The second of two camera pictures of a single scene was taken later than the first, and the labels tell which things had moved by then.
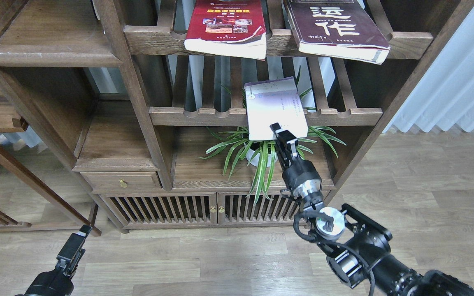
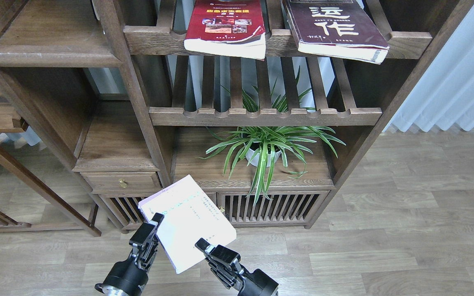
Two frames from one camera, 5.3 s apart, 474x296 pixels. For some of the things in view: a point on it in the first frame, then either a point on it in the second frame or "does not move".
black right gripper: (301, 176) → (224, 264)
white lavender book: (277, 100) → (188, 216)
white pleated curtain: (462, 88) does not move
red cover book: (236, 27) does not move
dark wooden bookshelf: (163, 138) does not move
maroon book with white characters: (338, 29) does not move
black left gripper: (59, 282) → (129, 277)
